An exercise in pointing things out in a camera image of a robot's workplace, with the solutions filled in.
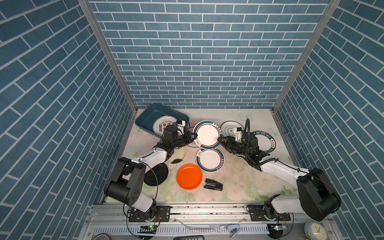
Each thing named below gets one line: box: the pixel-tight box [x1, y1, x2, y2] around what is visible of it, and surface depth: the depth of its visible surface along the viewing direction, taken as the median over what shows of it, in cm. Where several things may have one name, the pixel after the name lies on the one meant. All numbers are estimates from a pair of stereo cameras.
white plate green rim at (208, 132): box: [193, 120, 223, 150], surface depth 90 cm
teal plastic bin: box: [135, 103, 190, 136], surface depth 114 cm
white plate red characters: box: [152, 115, 177, 137], surface depth 114 cm
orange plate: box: [176, 163, 203, 190], surface depth 88 cm
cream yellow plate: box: [166, 147, 187, 164], surface depth 95 cm
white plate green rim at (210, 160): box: [196, 148, 225, 173], surface depth 95 cm
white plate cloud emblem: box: [220, 120, 245, 138], surface depth 111 cm
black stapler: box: [204, 178, 223, 191], surface depth 84 cm
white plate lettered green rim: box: [252, 130, 276, 153], surface depth 106 cm
